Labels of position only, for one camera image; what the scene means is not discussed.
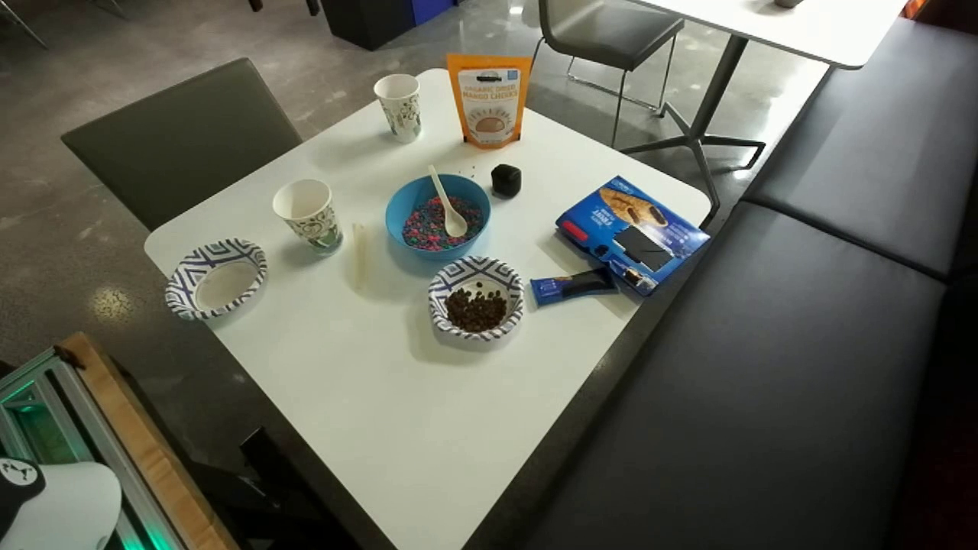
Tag white side table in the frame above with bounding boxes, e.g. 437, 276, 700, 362
620, 0, 910, 206

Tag white plastic spoon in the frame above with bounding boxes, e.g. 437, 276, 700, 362
425, 164, 475, 244

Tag brown food pieces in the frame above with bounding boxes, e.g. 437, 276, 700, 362
443, 287, 509, 334

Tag empty patterned paper bowl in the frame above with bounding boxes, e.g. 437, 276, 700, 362
162, 234, 271, 323

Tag paper cup with beads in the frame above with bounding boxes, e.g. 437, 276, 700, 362
371, 71, 425, 144

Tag blue plastic bowl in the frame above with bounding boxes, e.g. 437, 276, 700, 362
382, 170, 495, 276

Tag black cushioned bench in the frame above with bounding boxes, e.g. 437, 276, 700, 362
516, 13, 978, 550

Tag patterned paper bowl with food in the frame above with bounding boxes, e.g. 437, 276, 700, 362
425, 254, 528, 345

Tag dark metal-legged chair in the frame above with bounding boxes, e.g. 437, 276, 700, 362
528, 0, 688, 146

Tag metal frame with green light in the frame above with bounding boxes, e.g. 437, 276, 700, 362
0, 347, 185, 550

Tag wooden plank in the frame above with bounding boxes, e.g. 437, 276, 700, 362
56, 330, 239, 550

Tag colourful beads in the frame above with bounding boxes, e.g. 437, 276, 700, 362
402, 195, 477, 254

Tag orange snack pouch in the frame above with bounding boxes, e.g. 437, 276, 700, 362
443, 53, 534, 154

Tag blue cookie box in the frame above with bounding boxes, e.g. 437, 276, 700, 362
552, 173, 716, 299

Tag empty printed paper cup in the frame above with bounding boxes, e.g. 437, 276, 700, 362
270, 177, 344, 254

